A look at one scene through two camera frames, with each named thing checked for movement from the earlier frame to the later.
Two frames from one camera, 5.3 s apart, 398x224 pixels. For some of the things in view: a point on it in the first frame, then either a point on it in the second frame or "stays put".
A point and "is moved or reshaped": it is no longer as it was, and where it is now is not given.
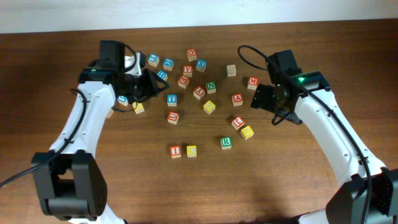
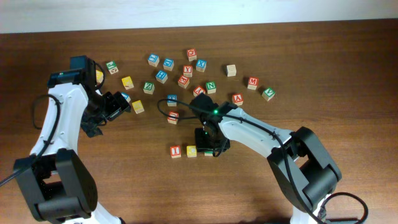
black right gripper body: [267, 98] -> [209, 140]
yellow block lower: [138, 107] stays put
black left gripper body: [139, 87] -> [113, 107]
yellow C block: [191, 151] stays put
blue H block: [163, 74] stays put
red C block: [191, 54] stays put
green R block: [226, 142] is moved or reshaped
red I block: [175, 152] stays put
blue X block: [201, 65] stays put
